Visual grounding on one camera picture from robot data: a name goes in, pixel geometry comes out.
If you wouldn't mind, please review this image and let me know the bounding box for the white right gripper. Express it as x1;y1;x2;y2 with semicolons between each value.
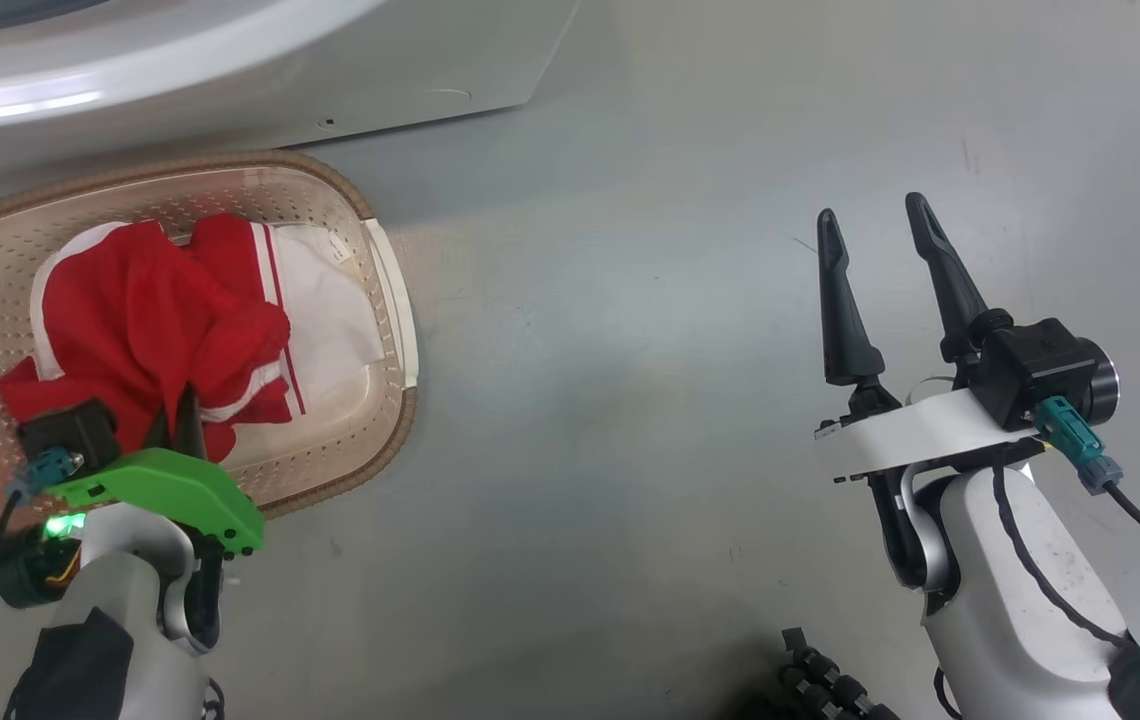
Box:
815;192;1056;484

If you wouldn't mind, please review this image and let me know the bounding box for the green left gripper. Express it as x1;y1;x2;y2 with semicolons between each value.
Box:
48;385;266;557

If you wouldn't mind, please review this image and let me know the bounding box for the red and white garment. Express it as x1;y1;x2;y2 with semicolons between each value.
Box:
0;212;386;466

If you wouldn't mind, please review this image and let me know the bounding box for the black corrugated cable conduit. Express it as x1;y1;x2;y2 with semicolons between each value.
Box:
780;627;901;720

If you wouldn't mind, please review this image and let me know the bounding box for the black cable with teal plug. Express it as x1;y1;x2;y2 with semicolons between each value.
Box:
1035;396;1140;579
0;448;83;720

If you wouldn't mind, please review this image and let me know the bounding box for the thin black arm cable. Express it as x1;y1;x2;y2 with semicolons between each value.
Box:
992;465;1131;651

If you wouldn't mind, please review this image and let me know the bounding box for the cream perforated laundry basket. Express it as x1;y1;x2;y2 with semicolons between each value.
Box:
0;150;420;533

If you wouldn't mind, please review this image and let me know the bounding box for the white front-load washing machine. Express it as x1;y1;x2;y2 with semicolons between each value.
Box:
0;0;581;214

